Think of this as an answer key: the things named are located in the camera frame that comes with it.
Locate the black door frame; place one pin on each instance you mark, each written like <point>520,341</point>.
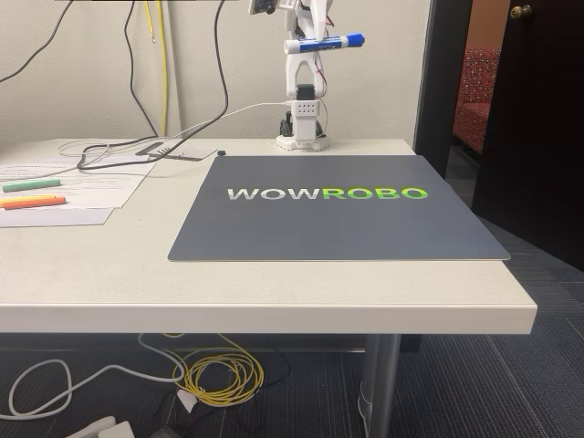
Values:
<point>440,82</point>

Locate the green marker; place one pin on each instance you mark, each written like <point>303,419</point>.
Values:
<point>32,184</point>

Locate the grey metal table leg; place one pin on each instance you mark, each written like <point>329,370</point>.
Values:
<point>381,388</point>

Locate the yellow marker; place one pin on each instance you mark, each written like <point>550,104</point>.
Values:
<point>27,199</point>

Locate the brass door knob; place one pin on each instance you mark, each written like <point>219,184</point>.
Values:
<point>521,11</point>

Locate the pale grey paper sheet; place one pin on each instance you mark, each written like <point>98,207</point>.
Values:
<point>68,217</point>

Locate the dark grey WOWROBO mat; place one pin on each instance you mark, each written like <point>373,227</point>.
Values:
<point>337,228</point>

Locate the white camera box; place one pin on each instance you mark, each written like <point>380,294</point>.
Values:
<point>262,5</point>

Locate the blue dry erase marker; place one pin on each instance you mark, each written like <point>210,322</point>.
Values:
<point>342,42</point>

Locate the orange marker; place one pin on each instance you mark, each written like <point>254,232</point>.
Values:
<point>34,202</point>

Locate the printed white paper sheet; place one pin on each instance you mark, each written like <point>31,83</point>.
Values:
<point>100,187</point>

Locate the white power strip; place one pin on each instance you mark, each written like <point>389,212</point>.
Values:
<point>107,429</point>

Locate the dark wooden door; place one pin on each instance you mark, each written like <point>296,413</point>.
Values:
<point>538,114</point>

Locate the red patterned chair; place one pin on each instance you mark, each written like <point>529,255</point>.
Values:
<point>476,91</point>

